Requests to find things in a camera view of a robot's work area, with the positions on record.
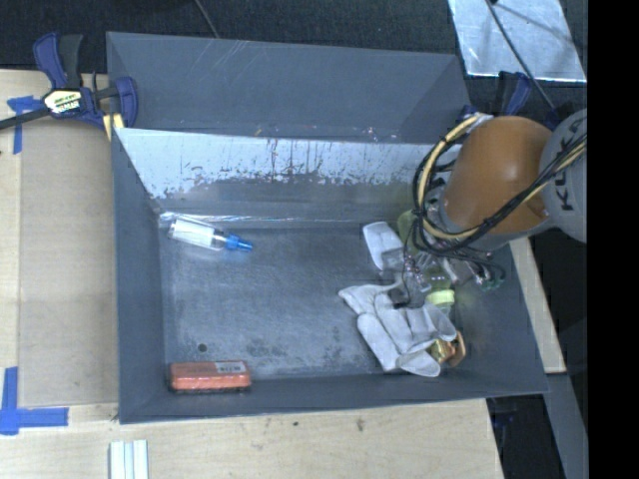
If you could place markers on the white cloth glove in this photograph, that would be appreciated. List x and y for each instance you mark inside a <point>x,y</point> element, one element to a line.
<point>399,327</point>

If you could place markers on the grey metal bin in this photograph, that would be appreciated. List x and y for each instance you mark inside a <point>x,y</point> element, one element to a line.
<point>279,287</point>

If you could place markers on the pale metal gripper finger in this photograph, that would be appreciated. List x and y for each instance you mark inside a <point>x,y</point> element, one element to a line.
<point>419,280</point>
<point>393,259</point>

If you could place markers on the pale wood board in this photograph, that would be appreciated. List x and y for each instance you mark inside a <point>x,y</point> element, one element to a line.
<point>65,267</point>

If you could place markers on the small white folded cloth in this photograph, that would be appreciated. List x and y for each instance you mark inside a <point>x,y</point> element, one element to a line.
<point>379,237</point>

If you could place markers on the brass and orange small object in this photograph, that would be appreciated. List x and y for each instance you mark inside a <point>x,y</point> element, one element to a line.
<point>449,351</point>

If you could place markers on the orange-red flat block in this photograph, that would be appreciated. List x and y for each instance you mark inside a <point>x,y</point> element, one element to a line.
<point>207,375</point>

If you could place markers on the clear bottle with blue cap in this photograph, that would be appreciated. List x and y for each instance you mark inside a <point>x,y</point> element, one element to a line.
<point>197,232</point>

